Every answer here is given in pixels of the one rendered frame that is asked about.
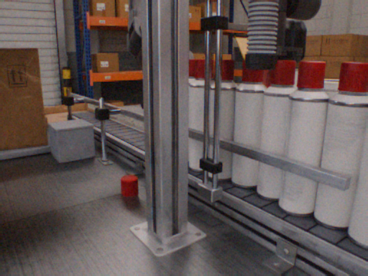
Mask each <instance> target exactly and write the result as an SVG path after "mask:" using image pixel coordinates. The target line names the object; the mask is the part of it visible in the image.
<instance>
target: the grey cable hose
mask: <svg viewBox="0 0 368 276"><path fill-rule="evenodd" d="M278 2H279V0H249V6H248V7H249V9H248V12H249V14H248V17H249V18H248V22H249V23H248V25H247V26H249V28H247V31H249V32H248V33H247V36H249V37H247V40H249V41H248V42H247V44H248V47H247V50H248V51H247V54H248V55H245V59H244V64H246V69H247V70H274V69H275V64H277V55H275V54H276V52H275V51H274V50H276V47H275V45H276V42H275V40H276V39H277V38H276V37H275V36H277V33H276V32H275V31H277V28H276V26H277V23H275V22H278V20H277V18H276V17H277V15H278V14H277V12H278V10H279V9H276V8H278V4H277V3H278Z"/></svg>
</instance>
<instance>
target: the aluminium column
mask: <svg viewBox="0 0 368 276"><path fill-rule="evenodd" d="M141 17H142V72H143V110H144V148H145V168H146V188H147V225H148V231H149V232H150V233H151V234H153V235H154V236H155V237H156V238H157V239H158V240H160V241H161V242H162V243H165V242H168V241H170V240H173V239H175V238H178V237H181V236H183V235H185V234H188V231H187V230H188V127H189V84H188V55H189V0H142V13H141Z"/></svg>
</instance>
